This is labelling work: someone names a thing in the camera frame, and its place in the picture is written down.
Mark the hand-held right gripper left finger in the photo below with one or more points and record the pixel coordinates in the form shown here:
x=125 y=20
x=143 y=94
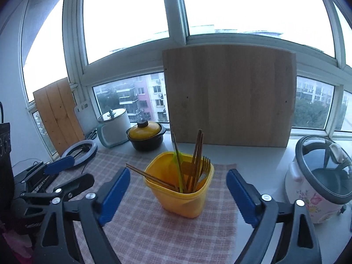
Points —
x=114 y=195

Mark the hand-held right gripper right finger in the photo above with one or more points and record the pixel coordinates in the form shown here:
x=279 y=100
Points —
x=242 y=195

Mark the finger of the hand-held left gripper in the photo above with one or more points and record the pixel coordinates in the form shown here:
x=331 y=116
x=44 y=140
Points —
x=79 y=183
x=60 y=165

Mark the metal fork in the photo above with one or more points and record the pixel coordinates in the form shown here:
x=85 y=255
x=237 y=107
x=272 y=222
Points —
x=205 y=170

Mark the yellow plastic container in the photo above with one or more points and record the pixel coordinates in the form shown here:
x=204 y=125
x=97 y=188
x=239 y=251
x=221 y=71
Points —
x=178 y=203

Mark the green plastic spoon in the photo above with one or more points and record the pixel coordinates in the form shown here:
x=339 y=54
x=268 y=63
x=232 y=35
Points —
x=179 y=173

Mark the person's left forearm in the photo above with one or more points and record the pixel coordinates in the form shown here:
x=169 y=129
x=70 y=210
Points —
x=13 y=247

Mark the scissors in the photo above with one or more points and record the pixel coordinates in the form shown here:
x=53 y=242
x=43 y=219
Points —
x=92 y=135

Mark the white cutting board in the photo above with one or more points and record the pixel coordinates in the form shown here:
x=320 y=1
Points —
x=82 y=121

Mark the orange plank board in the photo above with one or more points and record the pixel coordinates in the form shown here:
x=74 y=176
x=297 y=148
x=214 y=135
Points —
x=57 y=115

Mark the floral white slow cooker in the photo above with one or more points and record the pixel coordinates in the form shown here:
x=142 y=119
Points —
x=302 y=192

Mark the black pot with yellow lid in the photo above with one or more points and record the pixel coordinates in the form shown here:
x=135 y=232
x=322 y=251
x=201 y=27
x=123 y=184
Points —
x=145 y=143

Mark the white cooker with glass lid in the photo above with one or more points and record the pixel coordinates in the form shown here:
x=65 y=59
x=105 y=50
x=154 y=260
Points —
x=114 y=132

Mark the pink plaid cloth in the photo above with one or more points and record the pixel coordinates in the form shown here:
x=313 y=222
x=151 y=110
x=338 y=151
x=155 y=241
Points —
x=165 y=239

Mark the large pale wooden board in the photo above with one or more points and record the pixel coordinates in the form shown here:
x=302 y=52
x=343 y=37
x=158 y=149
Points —
x=228 y=96

